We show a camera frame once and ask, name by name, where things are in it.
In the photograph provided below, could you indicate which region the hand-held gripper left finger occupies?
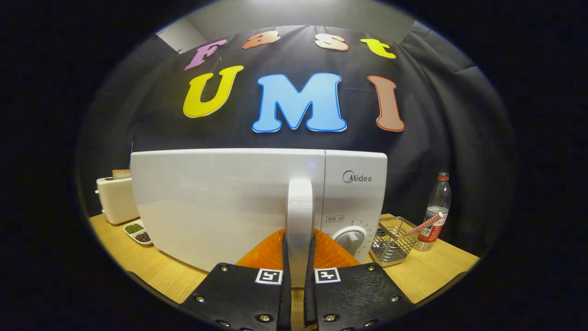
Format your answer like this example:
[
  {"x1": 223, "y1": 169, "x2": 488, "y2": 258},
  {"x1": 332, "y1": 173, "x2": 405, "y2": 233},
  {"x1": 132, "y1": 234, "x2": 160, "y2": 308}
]
[{"x1": 180, "y1": 228, "x2": 293, "y2": 331}]

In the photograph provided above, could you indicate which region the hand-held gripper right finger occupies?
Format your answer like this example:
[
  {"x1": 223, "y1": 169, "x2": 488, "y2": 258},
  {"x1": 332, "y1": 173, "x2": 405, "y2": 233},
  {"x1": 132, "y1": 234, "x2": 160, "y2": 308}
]
[{"x1": 303, "y1": 228, "x2": 414, "y2": 331}]

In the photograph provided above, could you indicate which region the white microwave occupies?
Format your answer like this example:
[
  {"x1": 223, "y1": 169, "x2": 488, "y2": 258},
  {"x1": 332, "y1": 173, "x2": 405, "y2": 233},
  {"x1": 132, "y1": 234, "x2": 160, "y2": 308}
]
[{"x1": 130, "y1": 148, "x2": 388, "y2": 288}]

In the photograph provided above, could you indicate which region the red checked straw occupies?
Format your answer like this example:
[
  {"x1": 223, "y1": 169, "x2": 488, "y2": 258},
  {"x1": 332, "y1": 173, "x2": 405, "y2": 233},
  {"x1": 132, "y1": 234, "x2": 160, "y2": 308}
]
[{"x1": 401, "y1": 212, "x2": 444, "y2": 238}]

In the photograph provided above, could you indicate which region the clear plastic water bottle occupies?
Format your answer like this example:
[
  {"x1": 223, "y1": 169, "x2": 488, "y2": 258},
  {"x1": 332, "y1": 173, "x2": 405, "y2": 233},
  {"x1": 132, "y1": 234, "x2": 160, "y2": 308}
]
[{"x1": 414, "y1": 172, "x2": 452, "y2": 251}]

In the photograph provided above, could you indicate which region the white divided spice dish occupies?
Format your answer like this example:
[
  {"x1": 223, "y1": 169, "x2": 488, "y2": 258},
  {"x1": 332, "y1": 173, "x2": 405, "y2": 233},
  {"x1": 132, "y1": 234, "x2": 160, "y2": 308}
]
[{"x1": 124, "y1": 220, "x2": 153, "y2": 246}]

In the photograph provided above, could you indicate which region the white toaster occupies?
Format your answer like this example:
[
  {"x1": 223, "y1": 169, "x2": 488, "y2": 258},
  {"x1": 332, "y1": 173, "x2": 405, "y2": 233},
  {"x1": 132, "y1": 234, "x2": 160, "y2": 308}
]
[{"x1": 96, "y1": 175, "x2": 140, "y2": 225}]

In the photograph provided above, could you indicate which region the metal wire basket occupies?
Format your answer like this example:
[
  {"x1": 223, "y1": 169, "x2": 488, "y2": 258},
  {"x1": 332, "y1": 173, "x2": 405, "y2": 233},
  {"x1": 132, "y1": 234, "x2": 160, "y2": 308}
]
[{"x1": 369, "y1": 216, "x2": 419, "y2": 268}]

